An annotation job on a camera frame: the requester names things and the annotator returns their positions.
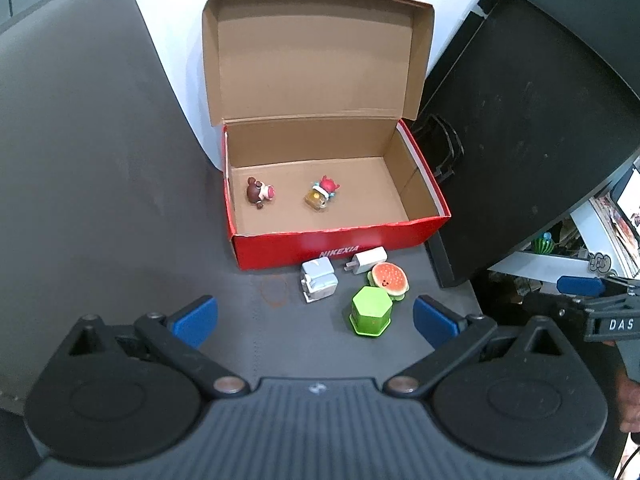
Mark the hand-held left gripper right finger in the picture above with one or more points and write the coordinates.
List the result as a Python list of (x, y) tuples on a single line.
[(434, 322)]

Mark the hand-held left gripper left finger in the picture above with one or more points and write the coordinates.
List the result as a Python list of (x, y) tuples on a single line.
[(195, 321)]

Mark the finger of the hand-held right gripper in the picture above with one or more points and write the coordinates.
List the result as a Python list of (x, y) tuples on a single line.
[(580, 286)]

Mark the watermelon burger toy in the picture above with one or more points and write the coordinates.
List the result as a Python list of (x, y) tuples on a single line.
[(387, 279)]

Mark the green hexagonal box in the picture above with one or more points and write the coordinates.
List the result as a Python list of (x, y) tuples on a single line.
[(370, 310)]

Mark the white charger plug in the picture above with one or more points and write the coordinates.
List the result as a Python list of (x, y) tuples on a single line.
[(369, 259)]

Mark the red cardboard shoe box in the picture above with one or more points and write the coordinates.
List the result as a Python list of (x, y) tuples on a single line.
[(310, 85)]

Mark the person's right hand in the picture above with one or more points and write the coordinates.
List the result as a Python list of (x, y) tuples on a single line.
[(628, 400)]

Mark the white shelf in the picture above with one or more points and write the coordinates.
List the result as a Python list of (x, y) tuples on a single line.
[(530, 262)]

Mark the green cactus toy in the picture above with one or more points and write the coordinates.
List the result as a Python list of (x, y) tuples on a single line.
[(542, 244)]

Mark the brown bear figurine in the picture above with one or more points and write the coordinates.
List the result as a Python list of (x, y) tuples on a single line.
[(260, 191)]

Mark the red and yellow figurine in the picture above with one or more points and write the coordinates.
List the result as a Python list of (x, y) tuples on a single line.
[(322, 194)]

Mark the black flat board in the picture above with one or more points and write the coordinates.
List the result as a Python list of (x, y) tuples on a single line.
[(525, 125)]

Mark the black tall panel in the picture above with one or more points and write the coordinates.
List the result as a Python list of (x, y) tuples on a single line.
[(590, 5)]

